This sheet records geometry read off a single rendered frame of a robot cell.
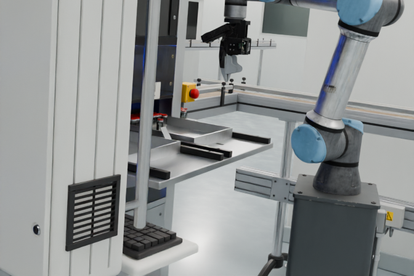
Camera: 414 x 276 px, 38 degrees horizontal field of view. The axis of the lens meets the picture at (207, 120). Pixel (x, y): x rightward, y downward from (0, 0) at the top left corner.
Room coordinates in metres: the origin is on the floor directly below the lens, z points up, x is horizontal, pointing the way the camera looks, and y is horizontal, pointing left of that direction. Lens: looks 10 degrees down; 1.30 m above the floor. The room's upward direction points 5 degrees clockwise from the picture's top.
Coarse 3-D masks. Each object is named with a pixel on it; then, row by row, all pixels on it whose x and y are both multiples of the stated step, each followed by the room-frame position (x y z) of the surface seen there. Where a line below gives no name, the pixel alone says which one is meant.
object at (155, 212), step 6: (162, 198) 2.18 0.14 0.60; (150, 204) 2.11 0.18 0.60; (156, 204) 2.15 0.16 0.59; (162, 204) 2.18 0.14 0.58; (132, 210) 2.02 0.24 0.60; (150, 210) 2.12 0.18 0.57; (156, 210) 2.15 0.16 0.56; (162, 210) 2.19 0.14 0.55; (150, 216) 2.12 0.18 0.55; (156, 216) 2.15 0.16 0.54; (162, 216) 2.19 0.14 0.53; (150, 222) 2.12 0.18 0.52; (156, 222) 2.16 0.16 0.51; (162, 222) 2.19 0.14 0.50; (0, 270) 1.51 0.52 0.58; (156, 270) 2.18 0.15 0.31
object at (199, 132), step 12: (168, 120) 2.20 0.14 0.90; (180, 120) 2.17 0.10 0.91; (192, 120) 2.15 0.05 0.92; (156, 132) 1.92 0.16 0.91; (180, 132) 2.07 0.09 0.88; (192, 132) 2.09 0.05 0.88; (204, 132) 2.11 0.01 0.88; (216, 132) 1.97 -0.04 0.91; (228, 132) 2.04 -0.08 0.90; (204, 144) 1.90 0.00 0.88
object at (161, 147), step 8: (136, 136) 1.85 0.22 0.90; (152, 136) 1.82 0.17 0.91; (136, 144) 1.83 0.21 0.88; (152, 144) 1.82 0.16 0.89; (160, 144) 1.81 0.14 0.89; (168, 144) 1.72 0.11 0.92; (176, 144) 1.75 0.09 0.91; (128, 152) 1.71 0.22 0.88; (136, 152) 1.59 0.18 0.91; (152, 152) 1.65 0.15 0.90; (160, 152) 1.68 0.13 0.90; (168, 152) 1.72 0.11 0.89; (176, 152) 1.76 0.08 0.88; (128, 160) 1.55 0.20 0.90; (136, 160) 1.58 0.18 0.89; (152, 160) 1.65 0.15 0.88
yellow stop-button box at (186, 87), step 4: (184, 84) 2.28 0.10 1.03; (188, 84) 2.28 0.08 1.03; (192, 84) 2.30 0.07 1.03; (196, 84) 2.33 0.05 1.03; (184, 88) 2.27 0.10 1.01; (188, 88) 2.28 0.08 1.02; (192, 88) 2.31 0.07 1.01; (184, 92) 2.27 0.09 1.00; (188, 92) 2.28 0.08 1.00; (184, 96) 2.27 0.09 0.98; (188, 96) 2.28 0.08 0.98; (184, 100) 2.27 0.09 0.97; (188, 100) 2.28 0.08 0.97; (192, 100) 2.31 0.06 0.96
